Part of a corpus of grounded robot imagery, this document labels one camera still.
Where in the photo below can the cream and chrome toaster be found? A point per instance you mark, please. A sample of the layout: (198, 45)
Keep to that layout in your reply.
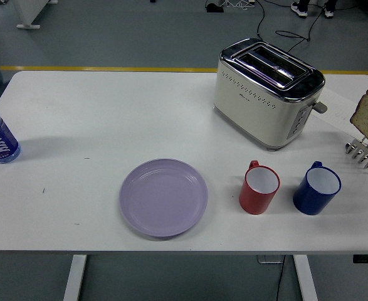
(259, 119)

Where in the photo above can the brown bread slice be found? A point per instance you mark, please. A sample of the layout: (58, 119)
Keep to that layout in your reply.
(367, 122)

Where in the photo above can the purple plate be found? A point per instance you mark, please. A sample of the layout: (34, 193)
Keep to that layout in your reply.
(163, 199)

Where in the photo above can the red mug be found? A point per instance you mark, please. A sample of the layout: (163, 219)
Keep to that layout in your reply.
(254, 202)

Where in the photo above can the blue mug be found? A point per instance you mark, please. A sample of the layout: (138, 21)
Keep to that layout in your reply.
(309, 202)

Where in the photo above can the white table leg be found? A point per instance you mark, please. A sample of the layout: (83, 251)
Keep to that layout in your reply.
(74, 279)
(306, 279)

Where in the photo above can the silver metal toast rack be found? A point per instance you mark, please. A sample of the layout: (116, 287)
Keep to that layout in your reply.
(364, 156)

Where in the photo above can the clear bottle with blue label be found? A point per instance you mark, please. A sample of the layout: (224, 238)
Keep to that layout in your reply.
(0, 141)

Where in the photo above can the black table control panel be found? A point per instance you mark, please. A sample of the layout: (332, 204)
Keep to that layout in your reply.
(367, 259)

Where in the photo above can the grey under-table bracket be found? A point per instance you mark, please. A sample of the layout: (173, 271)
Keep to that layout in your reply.
(270, 259)

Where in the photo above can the white desk frame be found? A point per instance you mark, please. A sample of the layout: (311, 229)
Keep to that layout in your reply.
(25, 19)

